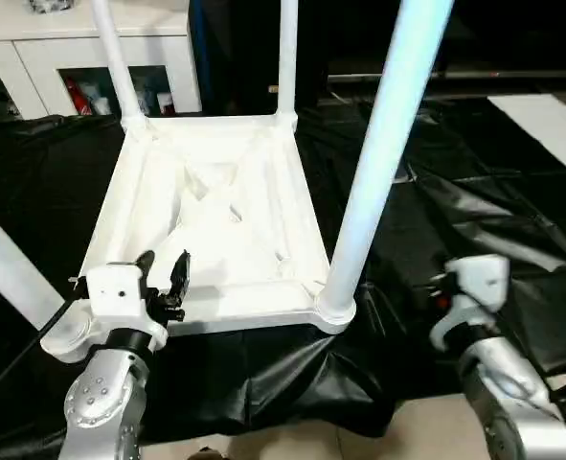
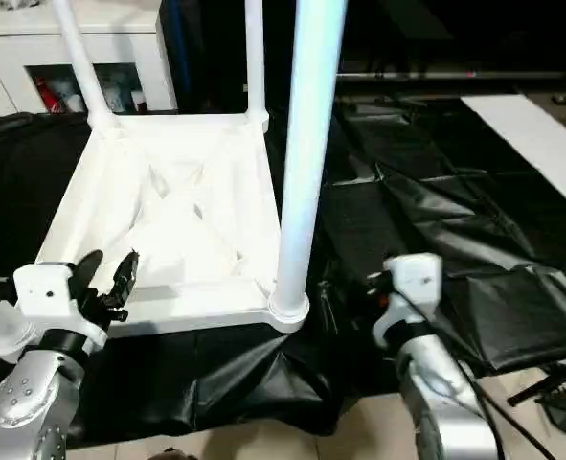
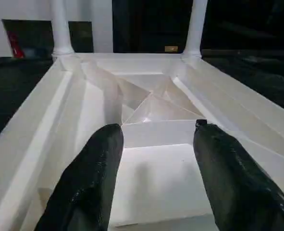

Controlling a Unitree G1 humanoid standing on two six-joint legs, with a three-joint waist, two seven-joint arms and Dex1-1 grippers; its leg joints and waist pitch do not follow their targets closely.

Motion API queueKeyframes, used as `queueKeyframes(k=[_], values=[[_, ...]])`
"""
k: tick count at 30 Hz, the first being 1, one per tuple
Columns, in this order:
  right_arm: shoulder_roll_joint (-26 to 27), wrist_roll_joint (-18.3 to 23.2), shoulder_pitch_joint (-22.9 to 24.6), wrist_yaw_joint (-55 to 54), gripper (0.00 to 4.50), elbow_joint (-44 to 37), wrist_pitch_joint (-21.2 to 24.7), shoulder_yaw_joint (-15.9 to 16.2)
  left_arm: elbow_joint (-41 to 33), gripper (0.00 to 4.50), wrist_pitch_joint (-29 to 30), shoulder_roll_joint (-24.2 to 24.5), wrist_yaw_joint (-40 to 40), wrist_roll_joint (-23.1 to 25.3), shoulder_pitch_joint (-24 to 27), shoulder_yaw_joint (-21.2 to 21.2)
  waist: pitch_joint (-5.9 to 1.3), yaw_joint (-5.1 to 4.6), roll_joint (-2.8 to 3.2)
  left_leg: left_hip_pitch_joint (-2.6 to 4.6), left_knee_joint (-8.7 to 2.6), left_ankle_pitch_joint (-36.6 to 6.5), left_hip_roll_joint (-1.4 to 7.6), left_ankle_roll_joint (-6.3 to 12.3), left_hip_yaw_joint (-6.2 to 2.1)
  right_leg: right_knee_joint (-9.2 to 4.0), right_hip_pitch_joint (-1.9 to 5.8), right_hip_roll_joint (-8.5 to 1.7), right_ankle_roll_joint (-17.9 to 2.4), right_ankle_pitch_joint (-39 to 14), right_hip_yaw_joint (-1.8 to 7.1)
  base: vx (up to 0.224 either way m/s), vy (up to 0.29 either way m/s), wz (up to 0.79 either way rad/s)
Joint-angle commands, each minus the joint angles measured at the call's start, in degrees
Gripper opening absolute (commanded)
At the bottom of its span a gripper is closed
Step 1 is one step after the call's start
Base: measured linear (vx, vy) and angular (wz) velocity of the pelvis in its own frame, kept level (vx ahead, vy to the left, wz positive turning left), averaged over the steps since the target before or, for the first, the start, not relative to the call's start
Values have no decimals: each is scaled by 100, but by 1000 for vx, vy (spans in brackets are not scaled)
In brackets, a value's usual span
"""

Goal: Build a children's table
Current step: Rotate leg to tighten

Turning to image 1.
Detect white plastic table top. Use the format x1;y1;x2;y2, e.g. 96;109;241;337
38;111;362;365

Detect white plastic table leg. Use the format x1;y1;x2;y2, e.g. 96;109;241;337
275;0;301;127
0;199;65;333
90;0;151;137
315;0;455;323

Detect black mat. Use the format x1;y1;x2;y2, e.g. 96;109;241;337
0;96;566;451

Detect black left robot foot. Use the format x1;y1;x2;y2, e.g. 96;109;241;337
185;447;230;460

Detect white board corner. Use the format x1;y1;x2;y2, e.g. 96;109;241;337
487;93;566;189

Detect white cabinet with glass doors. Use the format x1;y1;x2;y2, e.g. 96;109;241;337
0;0;203;122

